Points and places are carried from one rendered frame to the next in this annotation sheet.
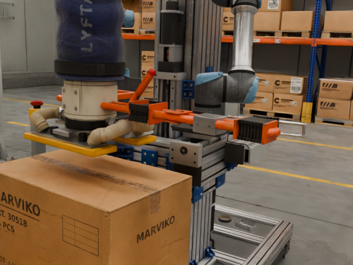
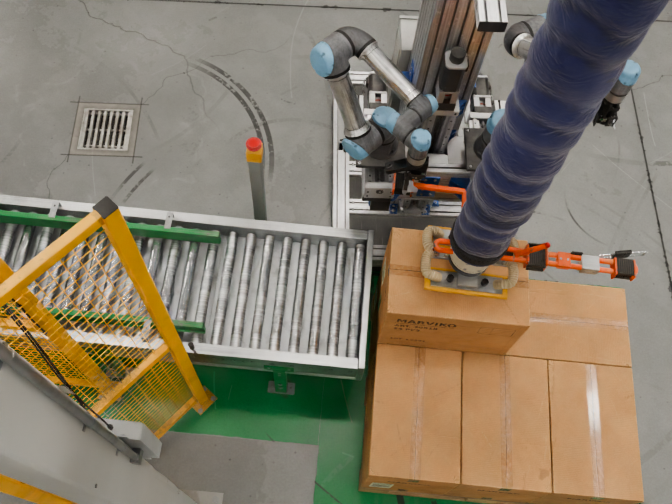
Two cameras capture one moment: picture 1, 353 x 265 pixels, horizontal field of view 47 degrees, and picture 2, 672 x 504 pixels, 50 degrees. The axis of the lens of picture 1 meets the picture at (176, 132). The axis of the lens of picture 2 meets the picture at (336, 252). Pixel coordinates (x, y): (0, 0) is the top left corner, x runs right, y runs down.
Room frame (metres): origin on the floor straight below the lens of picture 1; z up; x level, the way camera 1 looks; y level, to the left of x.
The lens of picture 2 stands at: (0.63, 1.48, 3.74)
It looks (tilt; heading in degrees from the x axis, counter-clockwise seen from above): 65 degrees down; 324
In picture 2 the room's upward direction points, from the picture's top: 7 degrees clockwise
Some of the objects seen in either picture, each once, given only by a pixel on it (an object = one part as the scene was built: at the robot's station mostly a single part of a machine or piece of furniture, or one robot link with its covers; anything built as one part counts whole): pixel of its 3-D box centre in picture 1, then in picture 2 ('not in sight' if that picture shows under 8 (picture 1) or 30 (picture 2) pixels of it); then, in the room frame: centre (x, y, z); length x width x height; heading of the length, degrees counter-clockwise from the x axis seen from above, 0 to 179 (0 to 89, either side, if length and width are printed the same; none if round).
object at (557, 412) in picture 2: not in sight; (494, 386); (0.92, 0.22, 0.34); 1.20 x 1.00 x 0.40; 55
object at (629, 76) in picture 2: not in sight; (624, 77); (1.46, -0.24, 1.82); 0.09 x 0.08 x 0.11; 176
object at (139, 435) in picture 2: not in sight; (117, 437); (1.22, 1.73, 1.62); 0.20 x 0.05 x 0.30; 55
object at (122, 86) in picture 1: (116, 79); (383, 124); (2.01, 0.30, 1.20); 0.13 x 0.12 x 0.14; 105
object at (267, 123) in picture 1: (255, 129); (623, 269); (0.99, -0.19, 1.18); 0.08 x 0.07 x 0.05; 54
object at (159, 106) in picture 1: (148, 111); (535, 257); (1.20, 0.09, 1.18); 0.10 x 0.08 x 0.06; 144
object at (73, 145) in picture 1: (68, 137); (466, 281); (1.27, 0.34, 1.08); 0.34 x 0.10 x 0.05; 54
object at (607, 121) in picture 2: not in sight; (606, 108); (1.45, -0.24, 1.66); 0.09 x 0.08 x 0.12; 150
